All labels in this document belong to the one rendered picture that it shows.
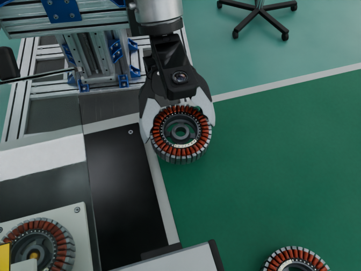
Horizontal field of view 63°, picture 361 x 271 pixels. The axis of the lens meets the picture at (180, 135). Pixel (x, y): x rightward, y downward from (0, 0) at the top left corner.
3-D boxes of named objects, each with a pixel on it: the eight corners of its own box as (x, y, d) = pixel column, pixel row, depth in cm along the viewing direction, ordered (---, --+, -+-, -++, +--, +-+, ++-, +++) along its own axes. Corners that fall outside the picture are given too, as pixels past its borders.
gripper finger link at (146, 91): (155, 119, 54) (173, 75, 51) (157, 123, 52) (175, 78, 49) (130, 112, 52) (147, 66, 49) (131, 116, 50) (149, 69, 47)
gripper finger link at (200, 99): (216, 106, 60) (189, 75, 56) (227, 119, 55) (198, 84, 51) (204, 116, 61) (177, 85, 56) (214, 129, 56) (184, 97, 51)
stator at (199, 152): (144, 120, 58) (143, 109, 54) (199, 107, 59) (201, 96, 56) (158, 172, 53) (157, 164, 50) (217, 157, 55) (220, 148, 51)
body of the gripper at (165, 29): (185, 79, 58) (176, 13, 52) (197, 94, 50) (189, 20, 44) (146, 87, 57) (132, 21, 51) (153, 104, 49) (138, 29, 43)
